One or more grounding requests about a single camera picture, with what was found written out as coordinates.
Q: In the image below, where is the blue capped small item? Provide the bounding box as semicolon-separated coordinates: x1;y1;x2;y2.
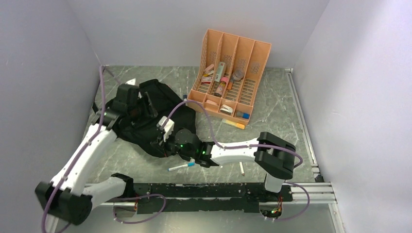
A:
236;111;250;119

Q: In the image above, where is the orange glue stick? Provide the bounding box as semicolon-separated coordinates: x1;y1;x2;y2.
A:
227;79;234;90

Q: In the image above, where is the brown white marker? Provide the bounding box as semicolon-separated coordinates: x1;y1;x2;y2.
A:
239;162;245;176

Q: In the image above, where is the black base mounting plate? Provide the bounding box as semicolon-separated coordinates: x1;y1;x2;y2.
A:
131;183;293;214

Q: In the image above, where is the white stapler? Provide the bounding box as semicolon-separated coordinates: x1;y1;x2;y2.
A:
219;104;233;115

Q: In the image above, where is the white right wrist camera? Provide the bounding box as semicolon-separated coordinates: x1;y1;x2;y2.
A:
157;116;174;142

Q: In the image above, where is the brown bottle pink cap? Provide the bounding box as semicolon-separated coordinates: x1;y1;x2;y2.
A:
213;76;229;97

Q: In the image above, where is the pink white small box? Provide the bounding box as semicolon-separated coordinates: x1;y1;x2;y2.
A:
201;76;214;84

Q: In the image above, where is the black student backpack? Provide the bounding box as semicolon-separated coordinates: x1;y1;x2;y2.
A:
109;79;196;158

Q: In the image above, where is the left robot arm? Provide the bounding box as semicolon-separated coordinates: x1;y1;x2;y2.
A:
35;84;157;225

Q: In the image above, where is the blue white pen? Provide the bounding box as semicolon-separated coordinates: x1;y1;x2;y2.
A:
168;162;195;171

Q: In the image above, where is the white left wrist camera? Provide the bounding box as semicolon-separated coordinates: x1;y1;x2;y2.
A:
126;79;138;86

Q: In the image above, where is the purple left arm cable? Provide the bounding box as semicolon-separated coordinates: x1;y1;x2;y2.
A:
42;65;167;233

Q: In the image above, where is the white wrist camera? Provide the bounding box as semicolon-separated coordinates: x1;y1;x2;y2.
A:
126;79;138;86
157;116;174;142

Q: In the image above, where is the pink eraser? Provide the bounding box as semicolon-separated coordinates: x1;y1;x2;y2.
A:
204;64;214;73

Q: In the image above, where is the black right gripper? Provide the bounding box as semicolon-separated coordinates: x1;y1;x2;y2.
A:
151;129;196;159

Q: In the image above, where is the green white box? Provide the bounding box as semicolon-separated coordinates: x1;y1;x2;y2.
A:
214;62;226;82

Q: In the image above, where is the grey round jar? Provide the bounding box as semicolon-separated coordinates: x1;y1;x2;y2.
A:
231;69;244;82

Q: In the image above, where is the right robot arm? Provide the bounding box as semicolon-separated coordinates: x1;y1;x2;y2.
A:
153;129;302;201

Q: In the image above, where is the orange plastic desk organizer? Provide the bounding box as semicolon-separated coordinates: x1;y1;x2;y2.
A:
188;29;272;125

